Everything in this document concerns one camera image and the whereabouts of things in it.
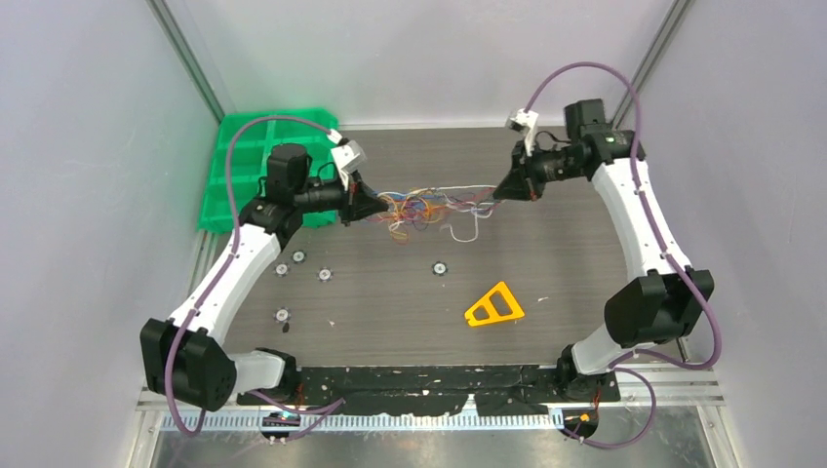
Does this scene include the colourful wire bundle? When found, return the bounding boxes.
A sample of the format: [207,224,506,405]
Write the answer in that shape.
[363,185,502,245]

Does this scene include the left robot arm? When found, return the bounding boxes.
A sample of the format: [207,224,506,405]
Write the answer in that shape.
[139,140,388,411]

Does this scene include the aluminium front rail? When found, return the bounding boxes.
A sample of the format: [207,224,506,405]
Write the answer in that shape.
[136,363,727,433]

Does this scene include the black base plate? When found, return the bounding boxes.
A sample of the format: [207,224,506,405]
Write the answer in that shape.
[262,364,620,416]

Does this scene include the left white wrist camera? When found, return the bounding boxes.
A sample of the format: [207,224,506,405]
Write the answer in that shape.
[328,129,367,189]

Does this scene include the yellow triangular plastic piece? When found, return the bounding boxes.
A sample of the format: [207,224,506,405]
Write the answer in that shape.
[463,281,526,328]

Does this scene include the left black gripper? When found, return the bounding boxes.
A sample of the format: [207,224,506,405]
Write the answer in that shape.
[293,168,386,226]

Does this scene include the poker chip lower left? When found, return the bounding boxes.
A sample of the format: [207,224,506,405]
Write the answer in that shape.
[273,308,291,324]

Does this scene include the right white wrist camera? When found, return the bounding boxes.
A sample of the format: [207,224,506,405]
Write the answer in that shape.
[505,108,539,157]

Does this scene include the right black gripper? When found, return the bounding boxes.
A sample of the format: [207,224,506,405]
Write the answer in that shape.
[495,136,587,201]

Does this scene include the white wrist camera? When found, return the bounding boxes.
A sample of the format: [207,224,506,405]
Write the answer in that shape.
[505,108,539,157]
[328,129,367,189]

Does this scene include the poker chip middle left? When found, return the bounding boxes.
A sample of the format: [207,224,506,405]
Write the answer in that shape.
[317,267,334,282]

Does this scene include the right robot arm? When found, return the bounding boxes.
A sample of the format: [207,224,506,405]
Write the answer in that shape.
[493,99,714,401]

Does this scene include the green compartment bin tray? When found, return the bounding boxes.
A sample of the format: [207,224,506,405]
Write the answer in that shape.
[198,111,337,234]

